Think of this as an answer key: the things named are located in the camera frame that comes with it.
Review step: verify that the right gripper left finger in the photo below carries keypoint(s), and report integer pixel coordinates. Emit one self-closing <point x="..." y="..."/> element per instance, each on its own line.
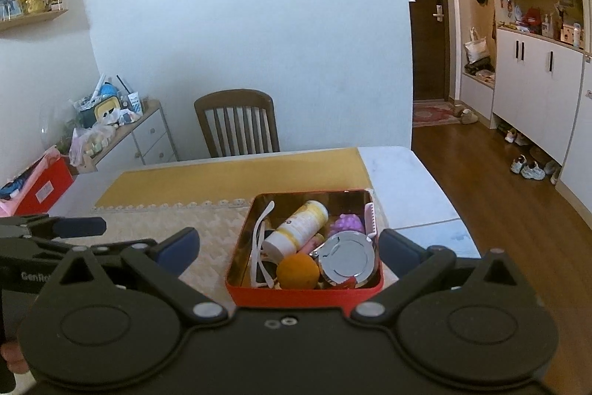
<point x="159" y="267"/>

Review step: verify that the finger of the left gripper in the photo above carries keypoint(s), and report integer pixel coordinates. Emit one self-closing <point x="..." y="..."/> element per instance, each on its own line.
<point x="18" y="252"/>
<point x="45" y="226"/>

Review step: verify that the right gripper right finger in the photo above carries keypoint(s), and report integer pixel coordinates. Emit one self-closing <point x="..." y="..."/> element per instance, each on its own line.
<point x="419" y="272"/>

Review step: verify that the pink comb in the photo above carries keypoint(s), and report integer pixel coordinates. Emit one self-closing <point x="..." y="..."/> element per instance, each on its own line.
<point x="370" y="220"/>

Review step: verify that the round silver compact mirror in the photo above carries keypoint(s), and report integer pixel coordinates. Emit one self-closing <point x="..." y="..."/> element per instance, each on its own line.
<point x="346" y="256"/>

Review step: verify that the purple grape toy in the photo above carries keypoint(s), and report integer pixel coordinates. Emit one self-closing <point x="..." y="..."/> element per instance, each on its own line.
<point x="345" y="223"/>

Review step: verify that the white sunglasses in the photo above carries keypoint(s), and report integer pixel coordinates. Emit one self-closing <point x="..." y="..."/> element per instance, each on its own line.
<point x="259" y="275"/>

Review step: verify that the red metal tin box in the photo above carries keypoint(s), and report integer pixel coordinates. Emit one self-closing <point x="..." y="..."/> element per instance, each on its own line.
<point x="336" y="202"/>

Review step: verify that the pink tube toy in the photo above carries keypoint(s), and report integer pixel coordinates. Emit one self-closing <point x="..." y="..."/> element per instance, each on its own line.
<point x="312" y="244"/>

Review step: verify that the orange fruit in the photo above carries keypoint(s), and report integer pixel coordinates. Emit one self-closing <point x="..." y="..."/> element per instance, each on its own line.
<point x="298" y="272"/>

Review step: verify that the white yellow lotion bottle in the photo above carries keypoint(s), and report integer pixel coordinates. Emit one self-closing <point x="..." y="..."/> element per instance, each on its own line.
<point x="291" y="236"/>

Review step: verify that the person's hand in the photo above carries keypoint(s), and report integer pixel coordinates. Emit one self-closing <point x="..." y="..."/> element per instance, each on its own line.
<point x="12" y="354"/>

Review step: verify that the red storage box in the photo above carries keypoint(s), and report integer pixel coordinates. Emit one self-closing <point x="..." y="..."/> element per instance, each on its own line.
<point x="40" y="193"/>

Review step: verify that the cream lace tablecloth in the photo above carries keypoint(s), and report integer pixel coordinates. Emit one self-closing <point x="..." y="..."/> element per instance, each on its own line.
<point x="214" y="273"/>

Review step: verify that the yellow table runner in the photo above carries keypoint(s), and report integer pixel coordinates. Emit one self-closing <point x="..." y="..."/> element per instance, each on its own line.
<point x="238" y="178"/>

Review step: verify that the plastic bag of items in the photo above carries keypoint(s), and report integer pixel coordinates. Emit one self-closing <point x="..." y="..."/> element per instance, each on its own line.
<point x="89" y="142"/>

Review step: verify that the white side cabinet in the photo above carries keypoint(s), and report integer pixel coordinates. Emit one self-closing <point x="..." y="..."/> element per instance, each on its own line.
<point x="142" y="143"/>

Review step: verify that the teal yellow organizer box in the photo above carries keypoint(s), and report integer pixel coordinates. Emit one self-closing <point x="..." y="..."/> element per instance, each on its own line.
<point x="98" y="110"/>

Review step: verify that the brown wooden chair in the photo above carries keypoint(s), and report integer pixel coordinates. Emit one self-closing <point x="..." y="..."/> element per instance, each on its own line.
<point x="238" y="122"/>

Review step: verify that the white sneakers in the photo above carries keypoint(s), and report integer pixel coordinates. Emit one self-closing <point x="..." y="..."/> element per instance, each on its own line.
<point x="530" y="171"/>

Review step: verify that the red door mat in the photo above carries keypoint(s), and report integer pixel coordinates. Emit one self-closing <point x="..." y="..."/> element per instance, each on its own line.
<point x="432" y="113"/>

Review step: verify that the white tote bag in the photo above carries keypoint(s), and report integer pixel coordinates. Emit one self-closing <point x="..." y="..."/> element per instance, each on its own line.
<point x="477" y="47"/>

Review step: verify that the dark brown door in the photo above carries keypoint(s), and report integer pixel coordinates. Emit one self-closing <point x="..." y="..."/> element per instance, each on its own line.
<point x="431" y="53"/>

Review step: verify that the wooden wall shelf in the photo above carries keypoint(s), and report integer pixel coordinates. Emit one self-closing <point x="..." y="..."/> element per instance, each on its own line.
<point x="29" y="19"/>

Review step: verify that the white wall cabinet unit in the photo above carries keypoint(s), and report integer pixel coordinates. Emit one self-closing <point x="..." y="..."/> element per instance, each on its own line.
<point x="542" y="86"/>

